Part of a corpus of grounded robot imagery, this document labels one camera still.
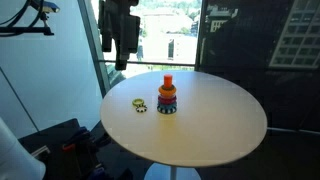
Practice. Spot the blue camera on stand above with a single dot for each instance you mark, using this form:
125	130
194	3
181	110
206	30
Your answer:
46	6

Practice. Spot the grey window frame post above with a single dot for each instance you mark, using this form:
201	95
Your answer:
96	56

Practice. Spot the white rounded plastic cover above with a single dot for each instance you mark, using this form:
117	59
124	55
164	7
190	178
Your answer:
16	153

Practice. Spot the black and white stacker base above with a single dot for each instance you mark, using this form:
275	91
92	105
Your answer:
166	110

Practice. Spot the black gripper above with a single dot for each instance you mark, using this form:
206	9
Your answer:
126	26

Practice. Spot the window handrail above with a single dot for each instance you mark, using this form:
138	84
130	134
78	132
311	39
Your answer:
160	63

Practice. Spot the black equipment pile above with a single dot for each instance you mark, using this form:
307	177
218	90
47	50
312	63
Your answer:
66	156

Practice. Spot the blue clamp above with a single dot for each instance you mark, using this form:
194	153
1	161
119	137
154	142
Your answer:
78	135

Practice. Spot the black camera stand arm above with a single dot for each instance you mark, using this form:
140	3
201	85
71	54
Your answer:
23	30

